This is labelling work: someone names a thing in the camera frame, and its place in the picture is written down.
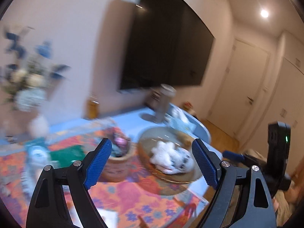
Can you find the white door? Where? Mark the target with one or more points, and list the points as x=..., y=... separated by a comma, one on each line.
x=240, y=87

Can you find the black wall television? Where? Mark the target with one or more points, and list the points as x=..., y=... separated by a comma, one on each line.
x=168, y=44

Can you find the grey tall tumbler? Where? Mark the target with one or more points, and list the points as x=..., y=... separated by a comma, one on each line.
x=167, y=93

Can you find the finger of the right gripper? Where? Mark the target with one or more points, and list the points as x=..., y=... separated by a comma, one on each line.
x=235, y=157

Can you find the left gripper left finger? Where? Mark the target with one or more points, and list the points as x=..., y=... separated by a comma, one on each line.
x=48, y=207

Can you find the white fluffy soft toy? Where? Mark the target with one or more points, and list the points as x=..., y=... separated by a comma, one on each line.
x=170, y=159

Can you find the floral orange table cloth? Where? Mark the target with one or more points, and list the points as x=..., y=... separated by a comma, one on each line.
x=139, y=199

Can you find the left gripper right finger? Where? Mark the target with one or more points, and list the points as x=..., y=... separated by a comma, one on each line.
x=254, y=207

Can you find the amber glass bottle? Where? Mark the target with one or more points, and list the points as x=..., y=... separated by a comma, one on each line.
x=92, y=108

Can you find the round woven bamboo tray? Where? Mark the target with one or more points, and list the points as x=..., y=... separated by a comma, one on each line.
x=149, y=138

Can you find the bamboo pen holder cup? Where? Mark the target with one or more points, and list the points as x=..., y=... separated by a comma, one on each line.
x=118, y=166

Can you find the small brown handbag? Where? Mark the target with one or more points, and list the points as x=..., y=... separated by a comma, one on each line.
x=152, y=100

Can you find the blue white flower bouquet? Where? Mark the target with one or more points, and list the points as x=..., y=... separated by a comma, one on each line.
x=30, y=78

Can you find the white ribbed flower vase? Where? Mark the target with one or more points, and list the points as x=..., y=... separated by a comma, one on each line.
x=38, y=127

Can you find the light blue tissue pack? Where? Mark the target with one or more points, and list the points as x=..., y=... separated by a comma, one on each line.
x=178, y=121

